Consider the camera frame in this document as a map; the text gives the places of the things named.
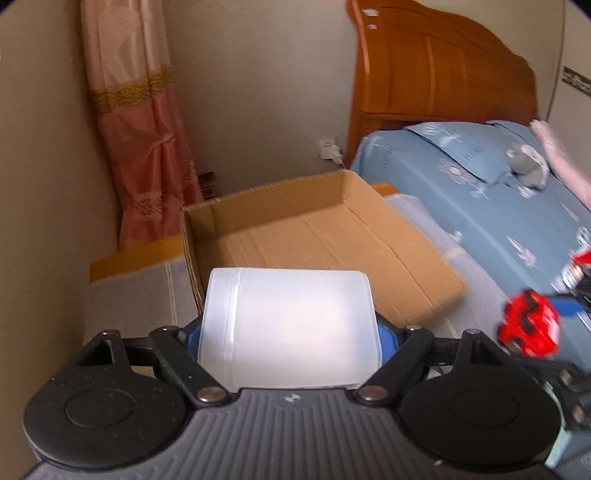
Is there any red toy car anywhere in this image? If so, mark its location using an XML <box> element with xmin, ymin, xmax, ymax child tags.
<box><xmin>497</xmin><ymin>290</ymin><xmax>561</xmax><ymax>359</ymax></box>

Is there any white translucent plastic container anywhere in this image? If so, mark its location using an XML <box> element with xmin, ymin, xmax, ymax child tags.
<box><xmin>197</xmin><ymin>268</ymin><xmax>383</xmax><ymax>392</ymax></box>

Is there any grey plush toy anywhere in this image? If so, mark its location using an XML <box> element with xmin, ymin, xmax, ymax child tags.
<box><xmin>505</xmin><ymin>143</ymin><xmax>550</xmax><ymax>190</ymax></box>

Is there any blue floral bed sheet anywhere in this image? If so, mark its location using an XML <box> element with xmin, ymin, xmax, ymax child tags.
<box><xmin>352</xmin><ymin>120</ymin><xmax>590</xmax><ymax>296</ymax></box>

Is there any brown cardboard box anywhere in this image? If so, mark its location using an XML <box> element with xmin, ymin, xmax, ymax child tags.
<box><xmin>180</xmin><ymin>170</ymin><xmax>468</xmax><ymax>327</ymax></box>

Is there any pink cloth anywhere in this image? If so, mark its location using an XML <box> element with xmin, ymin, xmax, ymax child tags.
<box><xmin>530</xmin><ymin>120</ymin><xmax>591</xmax><ymax>209</ymax></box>

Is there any pink curtain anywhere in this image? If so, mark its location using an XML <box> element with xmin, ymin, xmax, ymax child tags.
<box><xmin>80</xmin><ymin>1</ymin><xmax>204</xmax><ymax>249</ymax></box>

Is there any blue floral pillow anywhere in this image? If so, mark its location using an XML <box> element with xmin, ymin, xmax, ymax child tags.
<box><xmin>406</xmin><ymin>122</ymin><xmax>512</xmax><ymax>184</ymax></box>

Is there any wooden bed headboard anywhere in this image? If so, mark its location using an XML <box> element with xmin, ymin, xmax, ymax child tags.
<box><xmin>345</xmin><ymin>1</ymin><xmax>538</xmax><ymax>166</ymax></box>

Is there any white wall plug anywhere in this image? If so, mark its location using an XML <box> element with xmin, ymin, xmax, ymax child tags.
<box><xmin>318</xmin><ymin>137</ymin><xmax>344</xmax><ymax>166</ymax></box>

